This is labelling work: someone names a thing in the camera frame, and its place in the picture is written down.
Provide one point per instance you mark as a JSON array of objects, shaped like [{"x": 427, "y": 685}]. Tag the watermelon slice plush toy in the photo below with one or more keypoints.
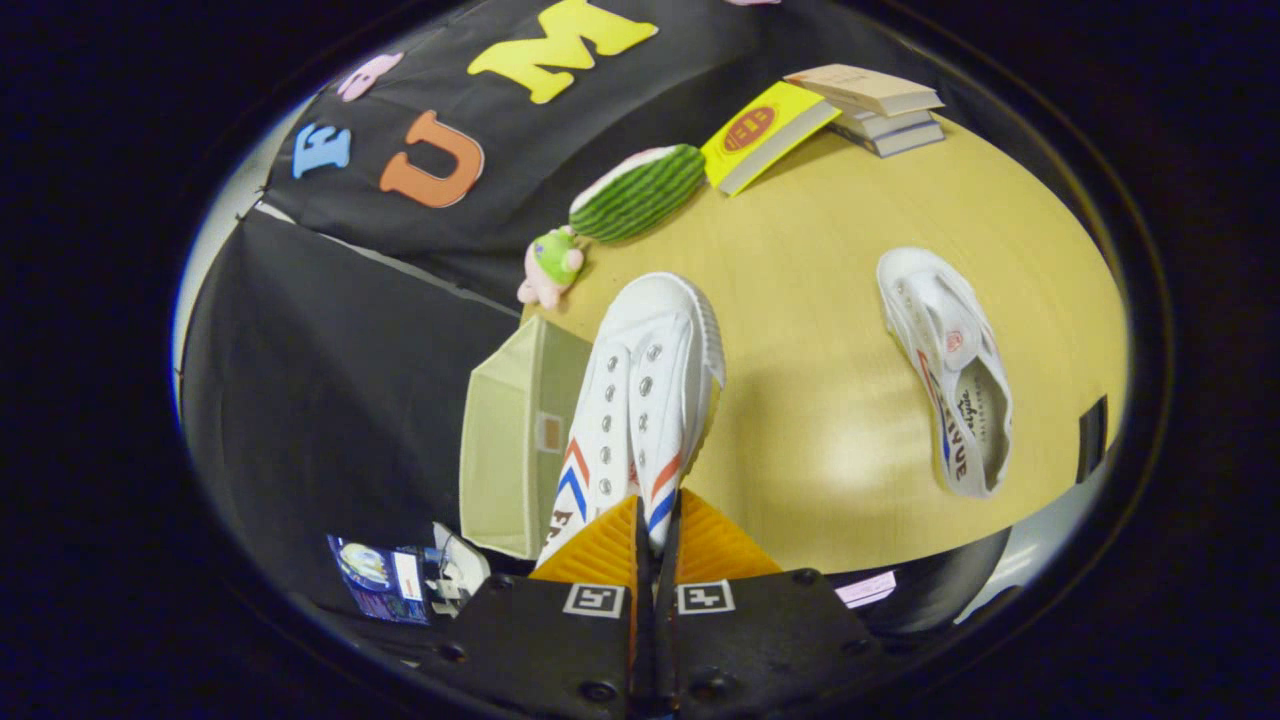
[{"x": 640, "y": 190}]

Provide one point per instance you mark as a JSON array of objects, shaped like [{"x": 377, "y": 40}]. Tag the yellow book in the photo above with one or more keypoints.
[{"x": 760, "y": 135}]

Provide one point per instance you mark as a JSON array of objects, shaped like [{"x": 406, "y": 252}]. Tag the white canvas shoe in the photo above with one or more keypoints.
[
  {"x": 945, "y": 360},
  {"x": 650, "y": 370}
]

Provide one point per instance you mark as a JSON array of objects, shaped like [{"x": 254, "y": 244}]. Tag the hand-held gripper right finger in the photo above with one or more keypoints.
[{"x": 765, "y": 640}]

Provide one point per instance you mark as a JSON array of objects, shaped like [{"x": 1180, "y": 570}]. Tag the grey-covered book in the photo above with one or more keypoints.
[{"x": 895, "y": 135}]

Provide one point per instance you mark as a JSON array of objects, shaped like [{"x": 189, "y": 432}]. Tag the tan paperback book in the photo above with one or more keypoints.
[{"x": 865, "y": 88}]

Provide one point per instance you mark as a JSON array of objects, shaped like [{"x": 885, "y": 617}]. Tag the blue printed carton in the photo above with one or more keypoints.
[{"x": 375, "y": 580}]

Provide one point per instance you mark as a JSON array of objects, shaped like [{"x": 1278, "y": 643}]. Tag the pink and green plush toy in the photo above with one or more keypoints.
[{"x": 552, "y": 268}]

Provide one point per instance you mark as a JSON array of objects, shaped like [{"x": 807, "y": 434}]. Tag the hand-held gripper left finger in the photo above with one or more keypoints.
[{"x": 540, "y": 645}]

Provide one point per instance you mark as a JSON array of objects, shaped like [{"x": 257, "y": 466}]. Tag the small white packaging item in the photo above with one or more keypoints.
[{"x": 458, "y": 565}]

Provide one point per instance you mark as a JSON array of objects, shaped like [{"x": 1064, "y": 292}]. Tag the black backdrop cloth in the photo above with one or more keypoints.
[{"x": 330, "y": 380}]

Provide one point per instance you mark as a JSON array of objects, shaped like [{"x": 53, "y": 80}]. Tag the pale green fabric storage box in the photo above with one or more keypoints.
[{"x": 510, "y": 450}]

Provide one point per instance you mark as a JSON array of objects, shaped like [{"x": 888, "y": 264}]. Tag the black table edge clip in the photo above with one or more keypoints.
[{"x": 1092, "y": 440}]

